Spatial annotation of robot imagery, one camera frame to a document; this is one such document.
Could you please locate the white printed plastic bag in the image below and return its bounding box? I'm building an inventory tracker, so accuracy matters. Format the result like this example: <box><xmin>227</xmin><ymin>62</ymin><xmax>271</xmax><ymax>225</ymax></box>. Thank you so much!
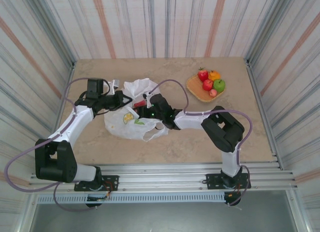
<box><xmin>103</xmin><ymin>78</ymin><xmax>169</xmax><ymax>142</ymax></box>

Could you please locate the green apple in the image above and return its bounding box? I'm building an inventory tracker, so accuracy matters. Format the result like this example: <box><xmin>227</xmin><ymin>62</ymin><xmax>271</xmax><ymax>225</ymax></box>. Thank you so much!
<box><xmin>212</xmin><ymin>78</ymin><xmax>226</xmax><ymax>93</ymax></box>

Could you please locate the woven bamboo tray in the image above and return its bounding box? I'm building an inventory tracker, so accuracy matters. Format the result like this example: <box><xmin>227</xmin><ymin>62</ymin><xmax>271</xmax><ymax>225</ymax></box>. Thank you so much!
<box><xmin>186</xmin><ymin>73</ymin><xmax>226</xmax><ymax>103</ymax></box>

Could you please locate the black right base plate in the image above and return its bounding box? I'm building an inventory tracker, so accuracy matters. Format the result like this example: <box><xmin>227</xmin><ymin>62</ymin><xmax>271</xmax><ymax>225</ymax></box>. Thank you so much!
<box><xmin>205</xmin><ymin>173</ymin><xmax>251</xmax><ymax>190</ymax></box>

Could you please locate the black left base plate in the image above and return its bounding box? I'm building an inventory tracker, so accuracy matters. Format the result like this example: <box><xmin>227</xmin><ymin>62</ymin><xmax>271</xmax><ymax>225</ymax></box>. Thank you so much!
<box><xmin>74</xmin><ymin>175</ymin><xmax>120</xmax><ymax>192</ymax></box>

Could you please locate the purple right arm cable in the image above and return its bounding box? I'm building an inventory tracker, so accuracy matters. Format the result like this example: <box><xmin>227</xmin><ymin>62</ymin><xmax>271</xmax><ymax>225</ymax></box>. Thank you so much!
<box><xmin>149</xmin><ymin>79</ymin><xmax>253</xmax><ymax>207</ymax></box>

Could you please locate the white slotted cable duct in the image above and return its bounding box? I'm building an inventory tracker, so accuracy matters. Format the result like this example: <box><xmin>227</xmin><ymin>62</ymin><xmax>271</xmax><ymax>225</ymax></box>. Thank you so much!
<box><xmin>36</xmin><ymin>193</ymin><xmax>226</xmax><ymax>204</ymax></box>

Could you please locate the red strawberry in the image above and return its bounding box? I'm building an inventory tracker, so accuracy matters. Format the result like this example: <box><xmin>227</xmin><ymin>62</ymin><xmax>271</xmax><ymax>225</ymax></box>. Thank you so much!
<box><xmin>197</xmin><ymin>67</ymin><xmax>209</xmax><ymax>82</ymax></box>

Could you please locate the orange fruit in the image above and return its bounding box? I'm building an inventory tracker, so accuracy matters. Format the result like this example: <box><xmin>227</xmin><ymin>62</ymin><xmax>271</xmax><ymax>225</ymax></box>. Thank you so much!
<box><xmin>208</xmin><ymin>70</ymin><xmax>222</xmax><ymax>82</ymax></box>

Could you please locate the aluminium rail frame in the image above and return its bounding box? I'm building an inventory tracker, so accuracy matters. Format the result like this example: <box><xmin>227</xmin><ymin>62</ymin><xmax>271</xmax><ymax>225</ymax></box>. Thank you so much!
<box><xmin>29</xmin><ymin>155</ymin><xmax>298</xmax><ymax>192</ymax></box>

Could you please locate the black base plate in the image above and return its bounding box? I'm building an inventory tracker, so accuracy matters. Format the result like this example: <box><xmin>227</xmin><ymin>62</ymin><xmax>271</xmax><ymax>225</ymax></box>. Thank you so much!
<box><xmin>74</xmin><ymin>175</ymin><xmax>120</xmax><ymax>192</ymax></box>
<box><xmin>205</xmin><ymin>173</ymin><xmax>251</xmax><ymax>190</ymax></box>

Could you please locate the red apple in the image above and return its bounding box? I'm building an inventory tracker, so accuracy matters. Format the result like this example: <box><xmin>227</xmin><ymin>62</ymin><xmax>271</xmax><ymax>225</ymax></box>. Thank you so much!
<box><xmin>201</xmin><ymin>79</ymin><xmax>214</xmax><ymax>92</ymax></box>

